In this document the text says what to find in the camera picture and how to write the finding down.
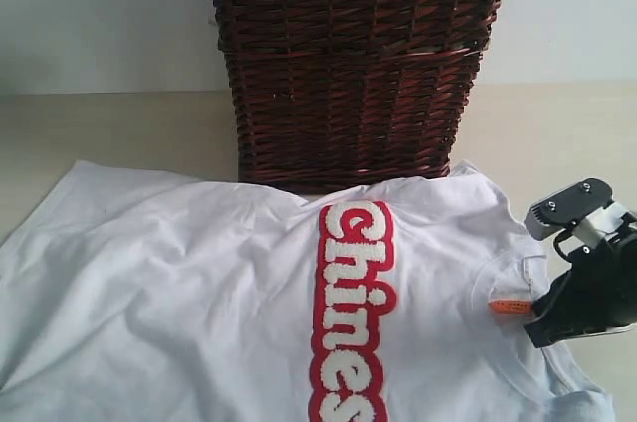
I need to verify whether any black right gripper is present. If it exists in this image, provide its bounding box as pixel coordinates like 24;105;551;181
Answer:
525;228;636;347

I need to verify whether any white t-shirt with red lettering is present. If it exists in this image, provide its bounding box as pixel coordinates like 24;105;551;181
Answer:
1;162;615;421

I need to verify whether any dark brown wicker basket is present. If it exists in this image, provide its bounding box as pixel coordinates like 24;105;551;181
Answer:
213;0;501;193

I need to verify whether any orange garment tag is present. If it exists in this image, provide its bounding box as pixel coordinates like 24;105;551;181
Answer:
489;299;532;316

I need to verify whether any black camera cable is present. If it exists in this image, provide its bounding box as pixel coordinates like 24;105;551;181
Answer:
550;227;581;262

